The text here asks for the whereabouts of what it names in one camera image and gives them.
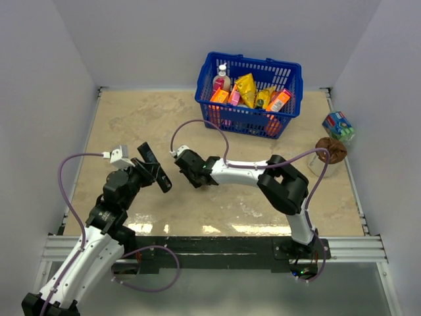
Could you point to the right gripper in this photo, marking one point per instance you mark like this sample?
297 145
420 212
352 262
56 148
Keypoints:
197 184

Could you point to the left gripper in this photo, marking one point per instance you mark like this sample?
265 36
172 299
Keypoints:
147 170

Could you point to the black remote control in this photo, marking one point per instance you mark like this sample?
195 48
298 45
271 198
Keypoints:
148 156

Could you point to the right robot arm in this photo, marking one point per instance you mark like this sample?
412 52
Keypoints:
282 184

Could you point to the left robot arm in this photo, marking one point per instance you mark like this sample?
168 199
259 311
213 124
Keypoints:
104 239

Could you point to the orange pink box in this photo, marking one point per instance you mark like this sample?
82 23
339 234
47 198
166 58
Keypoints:
220 96

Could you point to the white pump bottle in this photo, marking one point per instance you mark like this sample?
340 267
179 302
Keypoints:
222 80

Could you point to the yellow green bag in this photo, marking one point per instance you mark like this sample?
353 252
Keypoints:
263 97

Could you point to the yellow snack bag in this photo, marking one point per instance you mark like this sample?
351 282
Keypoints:
247 89

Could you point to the orange carton box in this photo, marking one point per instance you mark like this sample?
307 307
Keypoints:
279 100

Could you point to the brown lidded white cup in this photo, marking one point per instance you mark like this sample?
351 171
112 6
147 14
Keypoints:
337 153

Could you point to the blue plastic basket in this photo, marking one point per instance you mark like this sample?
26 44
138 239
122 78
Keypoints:
240 118

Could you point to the blue green sponge pack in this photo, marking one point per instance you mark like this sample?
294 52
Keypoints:
338 127

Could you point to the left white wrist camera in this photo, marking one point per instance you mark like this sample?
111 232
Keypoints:
118 157

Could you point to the black base frame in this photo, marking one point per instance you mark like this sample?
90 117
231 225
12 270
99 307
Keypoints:
277 254

